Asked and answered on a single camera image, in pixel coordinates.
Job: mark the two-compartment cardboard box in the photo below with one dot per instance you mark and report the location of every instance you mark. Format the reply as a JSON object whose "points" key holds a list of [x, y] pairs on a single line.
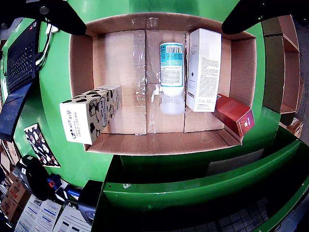
{"points": [[289, 72]]}

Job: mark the dark red carton box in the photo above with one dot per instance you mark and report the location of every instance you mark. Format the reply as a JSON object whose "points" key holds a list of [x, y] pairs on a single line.
{"points": [[234, 113]]}

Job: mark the red print cardboard boxes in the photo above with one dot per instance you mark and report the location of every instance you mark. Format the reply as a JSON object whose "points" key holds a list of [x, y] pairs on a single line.
{"points": [[13, 193]]}

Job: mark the shallow cardboard tray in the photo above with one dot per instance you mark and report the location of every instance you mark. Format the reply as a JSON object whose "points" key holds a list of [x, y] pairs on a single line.
{"points": [[125, 72]]}

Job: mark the black floral patterned card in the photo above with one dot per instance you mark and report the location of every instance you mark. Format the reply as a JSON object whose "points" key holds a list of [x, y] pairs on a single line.
{"points": [[39, 145]]}

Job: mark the green metal shelf unit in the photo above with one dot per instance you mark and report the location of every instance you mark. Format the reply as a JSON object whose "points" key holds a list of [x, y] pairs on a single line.
{"points": [[193, 193]]}

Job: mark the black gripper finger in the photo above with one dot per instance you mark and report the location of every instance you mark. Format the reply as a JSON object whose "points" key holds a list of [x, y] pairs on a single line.
{"points": [[55, 14], [251, 12]]}

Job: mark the black rounded object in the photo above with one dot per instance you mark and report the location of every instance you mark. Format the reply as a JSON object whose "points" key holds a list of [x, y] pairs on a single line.
{"points": [[36, 178]]}

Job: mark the long white carton box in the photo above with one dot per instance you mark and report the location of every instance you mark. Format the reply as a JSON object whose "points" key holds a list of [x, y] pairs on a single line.
{"points": [[205, 72]]}

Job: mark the black laptop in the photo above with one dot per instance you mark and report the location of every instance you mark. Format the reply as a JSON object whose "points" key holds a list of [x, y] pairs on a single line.
{"points": [[21, 60]]}

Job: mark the cow print hand cream box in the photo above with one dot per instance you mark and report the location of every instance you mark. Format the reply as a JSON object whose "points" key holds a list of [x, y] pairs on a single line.
{"points": [[82, 116]]}

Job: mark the black box device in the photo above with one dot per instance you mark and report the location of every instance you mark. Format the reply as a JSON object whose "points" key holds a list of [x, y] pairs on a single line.
{"points": [[90, 200]]}

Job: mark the blue and red item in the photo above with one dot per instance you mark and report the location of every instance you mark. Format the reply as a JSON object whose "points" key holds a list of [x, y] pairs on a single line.
{"points": [[62, 188]]}

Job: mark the white bottle teal label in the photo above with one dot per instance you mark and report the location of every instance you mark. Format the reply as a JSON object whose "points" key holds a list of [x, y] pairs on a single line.
{"points": [[171, 67]]}

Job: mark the printed paper sheet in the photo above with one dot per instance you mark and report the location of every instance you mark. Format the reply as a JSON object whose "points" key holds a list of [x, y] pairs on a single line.
{"points": [[36, 215], [72, 220]]}

